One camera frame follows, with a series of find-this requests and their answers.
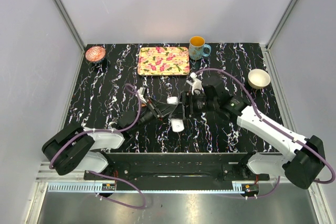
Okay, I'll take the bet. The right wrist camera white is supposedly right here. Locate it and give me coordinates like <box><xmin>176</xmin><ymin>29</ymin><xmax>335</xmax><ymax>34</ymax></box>
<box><xmin>186</xmin><ymin>72</ymin><xmax>203</xmax><ymax>95</ymax></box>

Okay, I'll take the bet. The floral yellow tray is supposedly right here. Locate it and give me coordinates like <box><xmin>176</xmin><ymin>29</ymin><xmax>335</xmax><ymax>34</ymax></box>
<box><xmin>138</xmin><ymin>47</ymin><xmax>190</xmax><ymax>76</ymax></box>

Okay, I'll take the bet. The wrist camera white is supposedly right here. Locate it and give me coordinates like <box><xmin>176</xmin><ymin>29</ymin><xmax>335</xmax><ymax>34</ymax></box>
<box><xmin>186</xmin><ymin>72</ymin><xmax>203</xmax><ymax>95</ymax></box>
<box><xmin>138</xmin><ymin>87</ymin><xmax>148</xmax><ymax>104</ymax></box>

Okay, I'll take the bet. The red patterned bowl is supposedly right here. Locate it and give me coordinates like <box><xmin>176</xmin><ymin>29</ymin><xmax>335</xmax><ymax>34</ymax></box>
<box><xmin>85</xmin><ymin>46</ymin><xmax>106</xmax><ymax>63</ymax></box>

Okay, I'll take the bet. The blue mug yellow inside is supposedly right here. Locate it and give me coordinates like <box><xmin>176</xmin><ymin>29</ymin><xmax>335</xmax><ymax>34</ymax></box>
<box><xmin>188</xmin><ymin>36</ymin><xmax>212</xmax><ymax>61</ymax></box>

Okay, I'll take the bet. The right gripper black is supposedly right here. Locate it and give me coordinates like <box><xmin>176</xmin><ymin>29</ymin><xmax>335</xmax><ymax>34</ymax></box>
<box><xmin>170</xmin><ymin>90</ymin><xmax>218</xmax><ymax>120</ymax></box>

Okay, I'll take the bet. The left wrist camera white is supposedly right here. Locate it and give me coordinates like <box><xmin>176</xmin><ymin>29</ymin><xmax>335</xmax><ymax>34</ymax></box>
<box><xmin>138</xmin><ymin>87</ymin><xmax>148</xmax><ymax>104</ymax></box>

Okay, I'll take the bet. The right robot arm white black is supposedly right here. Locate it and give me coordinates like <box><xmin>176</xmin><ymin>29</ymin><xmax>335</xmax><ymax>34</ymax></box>
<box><xmin>167</xmin><ymin>78</ymin><xmax>325</xmax><ymax>189</ymax></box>

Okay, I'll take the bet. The cream white bowl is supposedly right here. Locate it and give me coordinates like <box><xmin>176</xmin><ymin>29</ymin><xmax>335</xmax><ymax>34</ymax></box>
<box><xmin>248</xmin><ymin>69</ymin><xmax>271</xmax><ymax>89</ymax></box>

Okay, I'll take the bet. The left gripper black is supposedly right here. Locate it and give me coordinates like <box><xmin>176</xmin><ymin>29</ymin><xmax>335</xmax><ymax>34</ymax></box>
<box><xmin>131</xmin><ymin>97</ymin><xmax>176</xmax><ymax>134</ymax></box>

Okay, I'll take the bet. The white remote control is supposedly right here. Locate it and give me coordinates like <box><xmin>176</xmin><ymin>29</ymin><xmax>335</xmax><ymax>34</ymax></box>
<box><xmin>166</xmin><ymin>97</ymin><xmax>184</xmax><ymax>133</ymax></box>

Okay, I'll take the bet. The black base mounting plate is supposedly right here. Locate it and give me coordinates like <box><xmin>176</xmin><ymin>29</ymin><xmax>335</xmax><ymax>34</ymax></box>
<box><xmin>100</xmin><ymin>162</ymin><xmax>270</xmax><ymax>182</ymax></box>

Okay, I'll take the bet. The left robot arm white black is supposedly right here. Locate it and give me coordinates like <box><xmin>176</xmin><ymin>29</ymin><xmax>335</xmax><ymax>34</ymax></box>
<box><xmin>41</xmin><ymin>97</ymin><xmax>178</xmax><ymax>180</ymax></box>

